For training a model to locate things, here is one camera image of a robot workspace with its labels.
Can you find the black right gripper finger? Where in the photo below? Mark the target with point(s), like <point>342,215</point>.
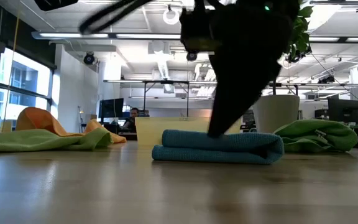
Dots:
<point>222,87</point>
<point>253,77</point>

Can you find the blue microfiber towel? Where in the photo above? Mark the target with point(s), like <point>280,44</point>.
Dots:
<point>216,149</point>

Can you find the green microfiber towel with label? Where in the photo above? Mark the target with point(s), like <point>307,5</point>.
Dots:
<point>315,137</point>

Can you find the orange microfiber towel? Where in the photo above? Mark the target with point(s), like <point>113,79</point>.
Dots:
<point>39,121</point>

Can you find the lime green microfiber towel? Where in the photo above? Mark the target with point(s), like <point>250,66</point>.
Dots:
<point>26,140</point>

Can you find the black ceiling spotlight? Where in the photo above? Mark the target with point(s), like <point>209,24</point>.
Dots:
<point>191,56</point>
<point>89,58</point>

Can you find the green leafy potted plant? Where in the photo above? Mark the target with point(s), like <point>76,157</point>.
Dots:
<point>301,34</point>

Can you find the translucent yellow plastic bin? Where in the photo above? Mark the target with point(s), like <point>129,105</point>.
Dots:
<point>154,130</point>

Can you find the person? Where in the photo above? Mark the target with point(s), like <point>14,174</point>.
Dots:
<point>133,113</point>

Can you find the black computer monitor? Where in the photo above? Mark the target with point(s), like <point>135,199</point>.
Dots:
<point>110,108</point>
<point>343,112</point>

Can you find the cardboard box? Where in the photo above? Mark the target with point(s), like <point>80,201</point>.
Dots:
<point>6,126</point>

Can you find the black metal overhead frame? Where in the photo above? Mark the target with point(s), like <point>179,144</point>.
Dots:
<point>166,82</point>

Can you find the black ceiling camera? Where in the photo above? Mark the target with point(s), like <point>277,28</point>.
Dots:
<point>326,80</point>

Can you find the black table edge rail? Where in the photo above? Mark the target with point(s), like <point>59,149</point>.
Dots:
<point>127,136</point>

